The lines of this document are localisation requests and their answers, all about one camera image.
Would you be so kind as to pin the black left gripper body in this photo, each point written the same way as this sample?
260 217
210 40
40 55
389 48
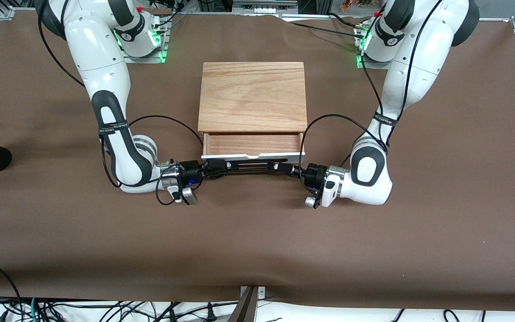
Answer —
314 173

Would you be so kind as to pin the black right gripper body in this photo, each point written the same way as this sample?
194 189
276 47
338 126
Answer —
191 172

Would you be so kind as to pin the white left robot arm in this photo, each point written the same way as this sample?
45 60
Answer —
418 58

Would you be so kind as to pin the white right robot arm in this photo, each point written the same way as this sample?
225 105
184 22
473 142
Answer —
101 58

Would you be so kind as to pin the wooden drawer cabinet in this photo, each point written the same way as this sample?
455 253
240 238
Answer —
253 96

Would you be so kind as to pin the brown table cover sheet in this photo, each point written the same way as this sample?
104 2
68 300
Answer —
257 232

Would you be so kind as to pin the grey background box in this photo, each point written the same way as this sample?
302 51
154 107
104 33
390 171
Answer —
264 6

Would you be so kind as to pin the small metal edge bracket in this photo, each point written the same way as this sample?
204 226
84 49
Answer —
261 291

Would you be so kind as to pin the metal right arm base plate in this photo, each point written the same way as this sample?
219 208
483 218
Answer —
150 58

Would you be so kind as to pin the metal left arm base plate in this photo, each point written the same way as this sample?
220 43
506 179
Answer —
369 64

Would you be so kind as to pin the brown angled post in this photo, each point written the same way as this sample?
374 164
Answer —
245 311

